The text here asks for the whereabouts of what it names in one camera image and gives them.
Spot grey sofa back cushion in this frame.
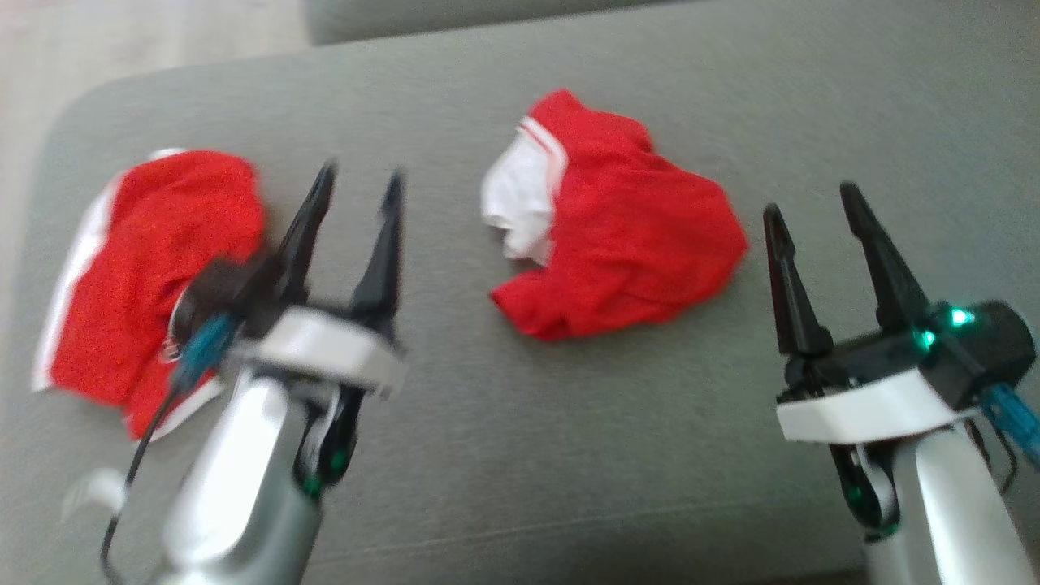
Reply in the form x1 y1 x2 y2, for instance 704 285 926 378
303 0 675 46

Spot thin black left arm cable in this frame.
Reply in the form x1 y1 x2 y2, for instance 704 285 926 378
100 388 181 585

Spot grey fabric sofa seat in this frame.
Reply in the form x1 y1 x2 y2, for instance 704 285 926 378
0 0 1040 585

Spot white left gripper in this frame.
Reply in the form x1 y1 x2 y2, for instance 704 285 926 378
234 160 408 400

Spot red basketball jersey number 23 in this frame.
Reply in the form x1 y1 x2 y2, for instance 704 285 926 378
479 88 749 342

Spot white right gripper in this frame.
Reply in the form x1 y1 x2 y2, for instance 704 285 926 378
762 182 977 444

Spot white left cable label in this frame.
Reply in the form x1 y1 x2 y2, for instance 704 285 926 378
61 469 128 522

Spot red basketball shorts white stripe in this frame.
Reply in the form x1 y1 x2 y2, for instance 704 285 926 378
32 148 271 440

